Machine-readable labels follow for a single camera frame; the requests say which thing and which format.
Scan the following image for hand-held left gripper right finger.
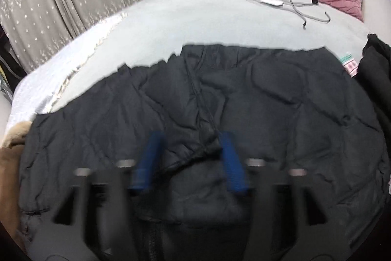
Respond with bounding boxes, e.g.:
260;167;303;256
218;130;352;259

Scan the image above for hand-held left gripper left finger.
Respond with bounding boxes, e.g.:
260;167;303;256
31;130;168;259

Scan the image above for black puffer jacket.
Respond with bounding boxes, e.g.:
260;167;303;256
18;44;390;261

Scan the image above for hanging dark clothes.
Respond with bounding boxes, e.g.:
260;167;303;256
0;25;19;96

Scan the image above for white lace-trimmed quilt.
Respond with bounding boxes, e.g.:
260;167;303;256
8;12;129;128

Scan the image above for brown fur-trimmed coat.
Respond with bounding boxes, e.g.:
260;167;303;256
0;121;33;249

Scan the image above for grey bed blanket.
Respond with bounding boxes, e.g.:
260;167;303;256
49;0;380;115

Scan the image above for pink green patterned cloth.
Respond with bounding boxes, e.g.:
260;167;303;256
337;52;358;77

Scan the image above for black folded garment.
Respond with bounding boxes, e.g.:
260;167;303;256
357;34;391;116

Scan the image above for white charger with grey cable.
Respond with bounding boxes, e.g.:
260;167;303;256
245;0;332;31

